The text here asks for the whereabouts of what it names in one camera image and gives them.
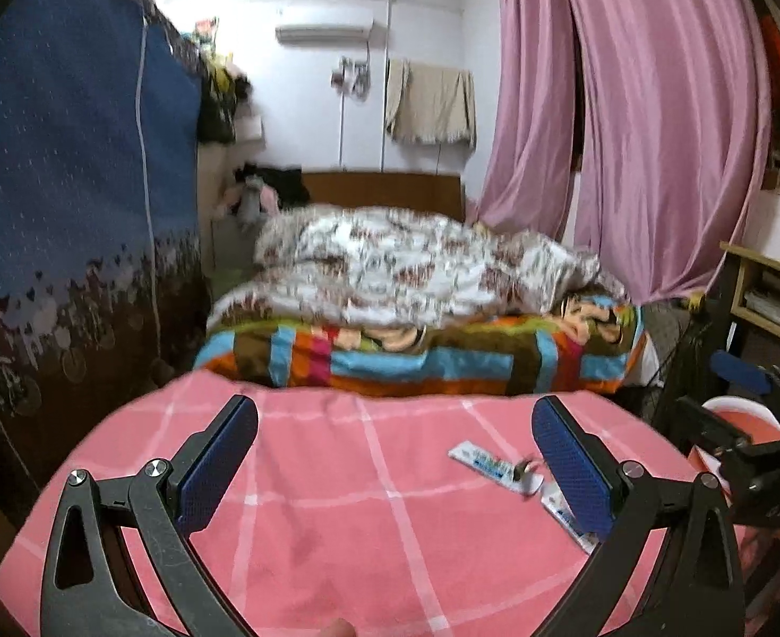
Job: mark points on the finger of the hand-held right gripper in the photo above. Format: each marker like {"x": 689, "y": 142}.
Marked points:
{"x": 741, "y": 369}
{"x": 705, "y": 428}

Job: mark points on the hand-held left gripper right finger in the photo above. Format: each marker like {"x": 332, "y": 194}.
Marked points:
{"x": 572, "y": 471}

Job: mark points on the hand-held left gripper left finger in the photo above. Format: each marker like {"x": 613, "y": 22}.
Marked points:
{"x": 217, "y": 471}

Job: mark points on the white plastic bucket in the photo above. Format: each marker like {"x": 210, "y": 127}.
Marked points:
{"x": 755, "y": 421}

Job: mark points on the person's left hand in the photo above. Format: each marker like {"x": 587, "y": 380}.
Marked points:
{"x": 340, "y": 629}

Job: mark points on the stack of papers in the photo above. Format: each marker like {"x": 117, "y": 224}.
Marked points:
{"x": 778, "y": 312}

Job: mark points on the wooden shelf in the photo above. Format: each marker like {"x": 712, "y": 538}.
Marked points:
{"x": 735, "y": 292}

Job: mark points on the small yellow item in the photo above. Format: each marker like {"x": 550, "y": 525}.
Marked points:
{"x": 697, "y": 300}

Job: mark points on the colourful cartoon blanket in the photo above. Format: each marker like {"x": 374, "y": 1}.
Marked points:
{"x": 482, "y": 361}

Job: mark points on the pink checked bed sheet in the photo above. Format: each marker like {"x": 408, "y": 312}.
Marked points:
{"x": 363, "y": 511}

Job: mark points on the floral white quilt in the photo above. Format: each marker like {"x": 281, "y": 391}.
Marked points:
{"x": 416, "y": 265}

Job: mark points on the pink curtain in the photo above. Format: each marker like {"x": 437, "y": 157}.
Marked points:
{"x": 662, "y": 113}

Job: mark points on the pile of clothes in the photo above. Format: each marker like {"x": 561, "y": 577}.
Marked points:
{"x": 263, "y": 192}

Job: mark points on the beige cabinet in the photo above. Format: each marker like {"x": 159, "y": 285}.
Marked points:
{"x": 220, "y": 172}

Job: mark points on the blue fabric wardrobe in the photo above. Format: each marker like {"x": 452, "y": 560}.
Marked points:
{"x": 64, "y": 179}

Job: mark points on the wooden headboard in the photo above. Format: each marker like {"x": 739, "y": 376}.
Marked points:
{"x": 390, "y": 189}

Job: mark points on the black hanging bag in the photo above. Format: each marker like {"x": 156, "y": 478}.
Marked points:
{"x": 217, "y": 113}

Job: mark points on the beige hanging towel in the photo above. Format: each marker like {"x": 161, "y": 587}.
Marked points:
{"x": 429, "y": 103}

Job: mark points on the colourful clutter pile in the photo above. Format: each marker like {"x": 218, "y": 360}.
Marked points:
{"x": 214, "y": 46}

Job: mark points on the white air conditioner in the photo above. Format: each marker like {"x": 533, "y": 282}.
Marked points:
{"x": 323, "y": 28}

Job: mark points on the photos on wall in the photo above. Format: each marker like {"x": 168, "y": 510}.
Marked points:
{"x": 351, "y": 78}

